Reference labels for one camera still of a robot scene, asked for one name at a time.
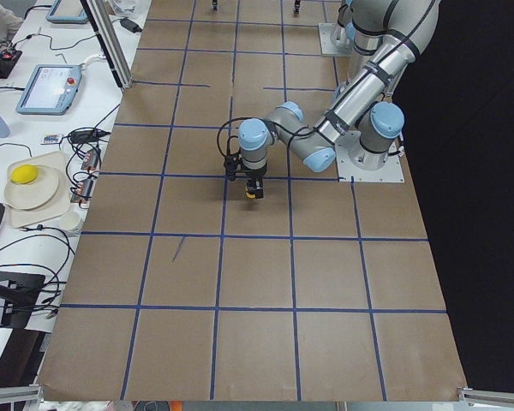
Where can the white paper cup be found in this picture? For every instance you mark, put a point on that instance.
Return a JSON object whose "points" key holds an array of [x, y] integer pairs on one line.
{"points": [[71, 223]]}

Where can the blue teach pendant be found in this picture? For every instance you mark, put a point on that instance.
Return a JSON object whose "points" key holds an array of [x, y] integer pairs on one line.
{"points": [[66, 12], [50, 90]]}

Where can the beige tray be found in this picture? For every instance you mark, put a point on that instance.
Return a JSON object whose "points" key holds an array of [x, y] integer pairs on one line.
{"points": [[56, 206]]}

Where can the yellow lemon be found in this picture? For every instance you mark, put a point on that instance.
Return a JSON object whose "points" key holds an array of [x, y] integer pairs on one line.
{"points": [[24, 174]]}

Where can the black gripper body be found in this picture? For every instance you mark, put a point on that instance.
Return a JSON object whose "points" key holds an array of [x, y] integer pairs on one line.
{"points": [[254, 175]]}

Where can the aluminium frame post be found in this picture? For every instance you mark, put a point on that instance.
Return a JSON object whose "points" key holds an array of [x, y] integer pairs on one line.
{"points": [[108, 40]]}

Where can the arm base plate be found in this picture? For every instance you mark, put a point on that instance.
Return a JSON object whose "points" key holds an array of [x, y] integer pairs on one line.
{"points": [[356, 164], [336, 40]]}

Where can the black camera stand base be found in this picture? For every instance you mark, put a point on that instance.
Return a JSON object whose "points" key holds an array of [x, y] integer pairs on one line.
{"points": [[18, 295]]}

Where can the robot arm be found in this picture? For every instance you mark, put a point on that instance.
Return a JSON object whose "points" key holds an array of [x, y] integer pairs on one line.
{"points": [[384, 38]]}

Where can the beige plate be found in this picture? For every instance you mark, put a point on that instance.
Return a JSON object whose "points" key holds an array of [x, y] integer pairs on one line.
{"points": [[34, 194]]}

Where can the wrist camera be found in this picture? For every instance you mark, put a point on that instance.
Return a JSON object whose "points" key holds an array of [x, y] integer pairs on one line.
{"points": [[232, 165]]}

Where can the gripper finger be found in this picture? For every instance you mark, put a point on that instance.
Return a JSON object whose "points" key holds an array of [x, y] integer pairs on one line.
{"points": [[259, 189]]}

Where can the black power adapter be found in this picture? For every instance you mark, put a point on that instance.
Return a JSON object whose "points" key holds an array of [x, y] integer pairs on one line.
{"points": [[130, 25]]}

